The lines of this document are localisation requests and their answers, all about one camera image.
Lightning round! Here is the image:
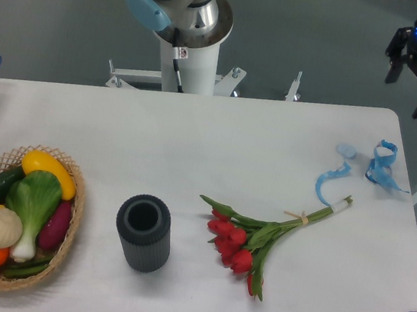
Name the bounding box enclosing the blue ribbon strip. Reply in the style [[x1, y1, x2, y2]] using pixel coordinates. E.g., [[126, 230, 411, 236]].
[[314, 161, 352, 207]]

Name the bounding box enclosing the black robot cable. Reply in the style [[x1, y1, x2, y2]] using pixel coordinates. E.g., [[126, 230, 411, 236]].
[[164, 26, 193, 95]]

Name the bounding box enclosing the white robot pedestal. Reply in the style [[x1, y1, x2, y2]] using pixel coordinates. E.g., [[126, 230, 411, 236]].
[[106, 39, 247, 97]]

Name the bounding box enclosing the purple sweet potato toy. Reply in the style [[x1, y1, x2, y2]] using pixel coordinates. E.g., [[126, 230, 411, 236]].
[[37, 201, 72, 250]]

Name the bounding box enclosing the dark grey ribbed vase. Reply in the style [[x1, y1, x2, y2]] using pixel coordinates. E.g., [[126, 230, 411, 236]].
[[116, 194, 172, 273]]

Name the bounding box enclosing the woven wicker basket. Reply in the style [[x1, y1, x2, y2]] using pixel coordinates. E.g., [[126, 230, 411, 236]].
[[0, 145, 85, 291]]

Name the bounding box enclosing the blue ribbon knotted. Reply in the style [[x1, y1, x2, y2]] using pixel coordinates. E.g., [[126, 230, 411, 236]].
[[365, 140, 410, 194]]

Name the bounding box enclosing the green pea pods toy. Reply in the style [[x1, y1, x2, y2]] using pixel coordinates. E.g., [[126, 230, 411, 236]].
[[2, 256, 52, 279]]

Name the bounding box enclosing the cream garlic bulb toy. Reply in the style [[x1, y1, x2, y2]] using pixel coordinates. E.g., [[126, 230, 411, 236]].
[[0, 207, 23, 249]]

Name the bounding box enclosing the red tulip bouquet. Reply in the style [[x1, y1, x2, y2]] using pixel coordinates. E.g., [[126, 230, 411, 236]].
[[200, 195, 353, 300]]

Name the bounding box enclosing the yellow squash toy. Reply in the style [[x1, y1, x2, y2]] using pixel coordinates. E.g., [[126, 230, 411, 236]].
[[21, 150, 76, 201]]

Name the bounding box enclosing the green bok choy toy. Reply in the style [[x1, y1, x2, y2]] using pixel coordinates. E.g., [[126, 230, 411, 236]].
[[5, 170, 63, 263]]

